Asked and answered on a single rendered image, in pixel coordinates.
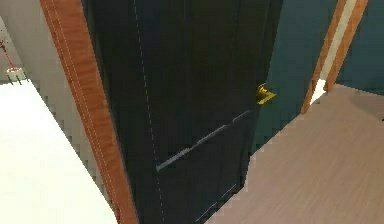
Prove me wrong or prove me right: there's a black room door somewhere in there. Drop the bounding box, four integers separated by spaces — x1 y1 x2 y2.
81 0 285 224

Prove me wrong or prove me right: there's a gold door handle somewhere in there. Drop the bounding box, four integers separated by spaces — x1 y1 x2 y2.
255 82 277 106

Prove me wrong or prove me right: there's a white plant pot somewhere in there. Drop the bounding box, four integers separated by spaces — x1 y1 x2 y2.
5 67 28 86

